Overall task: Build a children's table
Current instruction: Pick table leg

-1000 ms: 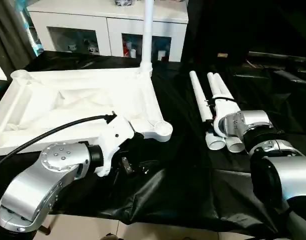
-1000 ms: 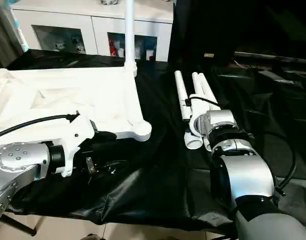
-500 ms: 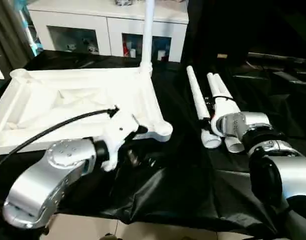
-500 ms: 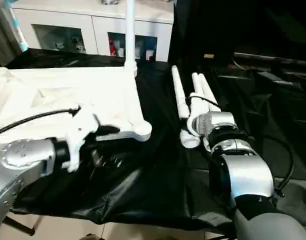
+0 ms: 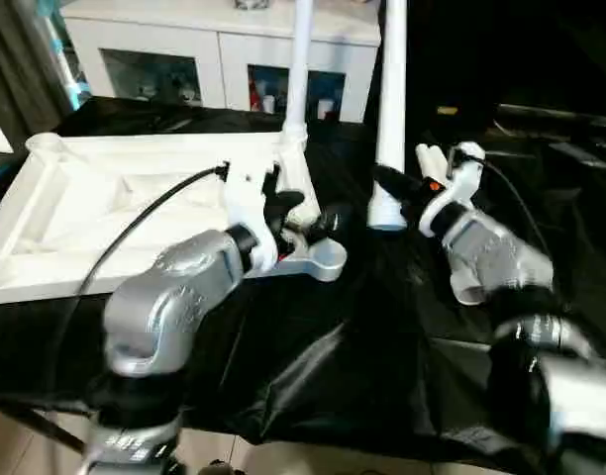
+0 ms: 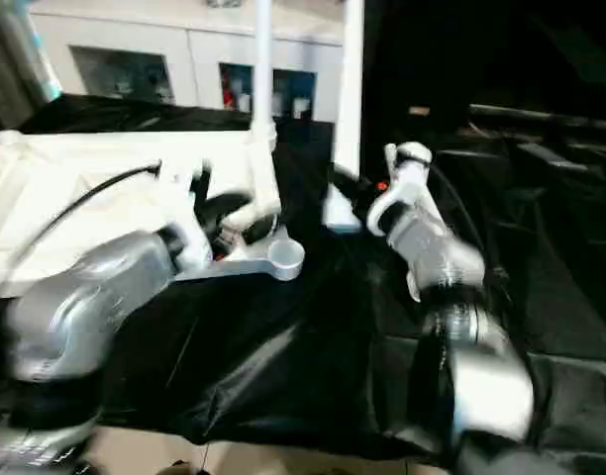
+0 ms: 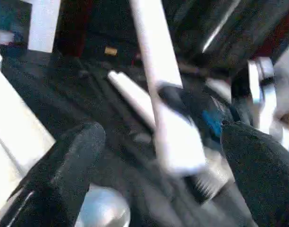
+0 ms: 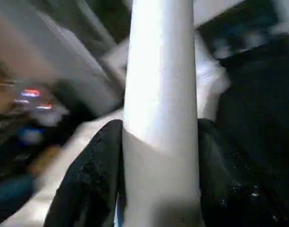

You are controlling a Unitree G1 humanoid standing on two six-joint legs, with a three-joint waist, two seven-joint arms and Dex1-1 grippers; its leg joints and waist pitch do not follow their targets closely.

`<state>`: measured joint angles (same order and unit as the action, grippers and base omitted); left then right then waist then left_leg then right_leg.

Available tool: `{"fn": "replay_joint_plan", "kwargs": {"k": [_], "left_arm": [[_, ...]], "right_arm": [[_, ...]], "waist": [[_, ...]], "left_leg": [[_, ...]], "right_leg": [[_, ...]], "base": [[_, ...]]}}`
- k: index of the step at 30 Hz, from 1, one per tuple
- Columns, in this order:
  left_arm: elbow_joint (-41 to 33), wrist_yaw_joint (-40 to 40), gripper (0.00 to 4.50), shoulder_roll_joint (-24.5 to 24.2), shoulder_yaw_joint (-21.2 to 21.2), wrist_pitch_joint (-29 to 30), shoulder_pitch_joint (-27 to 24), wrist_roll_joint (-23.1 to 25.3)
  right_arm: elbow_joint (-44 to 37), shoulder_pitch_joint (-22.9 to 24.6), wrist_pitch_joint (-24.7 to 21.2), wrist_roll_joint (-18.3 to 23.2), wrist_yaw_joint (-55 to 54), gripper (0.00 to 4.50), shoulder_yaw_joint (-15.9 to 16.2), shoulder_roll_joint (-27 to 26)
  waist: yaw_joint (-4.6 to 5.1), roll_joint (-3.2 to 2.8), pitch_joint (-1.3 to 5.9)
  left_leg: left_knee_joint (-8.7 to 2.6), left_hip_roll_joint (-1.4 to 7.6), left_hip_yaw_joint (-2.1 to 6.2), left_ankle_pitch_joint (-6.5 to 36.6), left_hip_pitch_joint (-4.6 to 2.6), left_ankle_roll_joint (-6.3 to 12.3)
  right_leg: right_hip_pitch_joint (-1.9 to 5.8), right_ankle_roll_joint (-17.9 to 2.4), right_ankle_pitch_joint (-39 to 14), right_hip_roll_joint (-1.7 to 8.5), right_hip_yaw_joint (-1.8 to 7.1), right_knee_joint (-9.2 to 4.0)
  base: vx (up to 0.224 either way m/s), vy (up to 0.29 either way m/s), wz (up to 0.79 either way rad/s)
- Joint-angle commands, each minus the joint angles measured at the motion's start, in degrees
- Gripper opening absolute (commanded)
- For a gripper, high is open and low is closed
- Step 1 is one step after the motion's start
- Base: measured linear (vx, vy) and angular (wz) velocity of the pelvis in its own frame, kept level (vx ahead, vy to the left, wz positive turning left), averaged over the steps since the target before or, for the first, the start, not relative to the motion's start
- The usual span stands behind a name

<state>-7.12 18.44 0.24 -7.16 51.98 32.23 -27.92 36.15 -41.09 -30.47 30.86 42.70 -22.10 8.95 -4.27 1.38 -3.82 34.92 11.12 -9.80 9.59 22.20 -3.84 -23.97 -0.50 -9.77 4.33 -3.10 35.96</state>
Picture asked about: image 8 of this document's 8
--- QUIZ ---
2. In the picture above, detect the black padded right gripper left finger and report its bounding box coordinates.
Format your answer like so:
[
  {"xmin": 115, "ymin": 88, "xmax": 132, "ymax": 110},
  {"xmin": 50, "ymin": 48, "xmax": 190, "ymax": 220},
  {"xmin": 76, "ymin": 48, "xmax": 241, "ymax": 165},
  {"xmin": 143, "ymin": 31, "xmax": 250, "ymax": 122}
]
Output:
[{"xmin": 42, "ymin": 119, "xmax": 124, "ymax": 227}]

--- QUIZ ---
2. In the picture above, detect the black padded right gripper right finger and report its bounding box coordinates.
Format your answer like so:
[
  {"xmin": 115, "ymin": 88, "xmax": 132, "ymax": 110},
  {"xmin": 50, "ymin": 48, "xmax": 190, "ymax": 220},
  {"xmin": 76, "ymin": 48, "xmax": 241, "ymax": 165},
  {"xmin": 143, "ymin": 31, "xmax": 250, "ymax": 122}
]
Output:
[{"xmin": 197, "ymin": 117, "xmax": 289, "ymax": 227}]

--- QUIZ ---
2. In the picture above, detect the white plastic table top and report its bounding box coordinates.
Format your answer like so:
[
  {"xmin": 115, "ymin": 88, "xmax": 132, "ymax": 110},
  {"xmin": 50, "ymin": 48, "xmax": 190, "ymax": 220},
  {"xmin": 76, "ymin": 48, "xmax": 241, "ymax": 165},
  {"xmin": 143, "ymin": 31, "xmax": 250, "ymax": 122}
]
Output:
[{"xmin": 0, "ymin": 33, "xmax": 231, "ymax": 227}]

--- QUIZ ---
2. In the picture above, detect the white plastic table leg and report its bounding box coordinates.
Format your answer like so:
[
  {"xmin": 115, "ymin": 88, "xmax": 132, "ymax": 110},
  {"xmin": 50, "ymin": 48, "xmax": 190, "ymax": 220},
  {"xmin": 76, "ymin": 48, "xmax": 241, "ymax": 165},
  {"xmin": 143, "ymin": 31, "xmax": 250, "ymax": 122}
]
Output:
[{"xmin": 116, "ymin": 0, "xmax": 204, "ymax": 227}]

